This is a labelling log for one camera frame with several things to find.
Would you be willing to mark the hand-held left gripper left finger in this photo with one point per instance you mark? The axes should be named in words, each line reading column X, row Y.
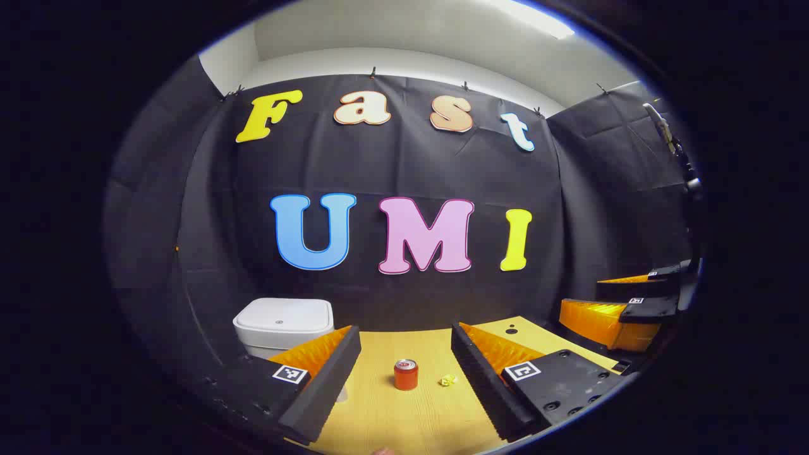
column 316, row 392

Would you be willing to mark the black backdrop cloth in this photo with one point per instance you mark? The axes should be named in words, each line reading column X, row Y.
column 411, row 164

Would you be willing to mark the yellow paper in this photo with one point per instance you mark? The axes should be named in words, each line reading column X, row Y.
column 448, row 380

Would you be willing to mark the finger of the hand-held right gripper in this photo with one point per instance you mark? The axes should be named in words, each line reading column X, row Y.
column 638, row 287
column 651, row 309

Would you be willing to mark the white desktop garbage bin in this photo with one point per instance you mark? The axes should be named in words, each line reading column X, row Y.
column 284, row 322

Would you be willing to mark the red pop can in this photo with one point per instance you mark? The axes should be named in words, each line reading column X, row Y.
column 406, row 376

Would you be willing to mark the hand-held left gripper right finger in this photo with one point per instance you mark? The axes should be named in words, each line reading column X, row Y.
column 486, row 385

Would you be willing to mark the wooden desktop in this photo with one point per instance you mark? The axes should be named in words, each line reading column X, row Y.
column 392, row 417

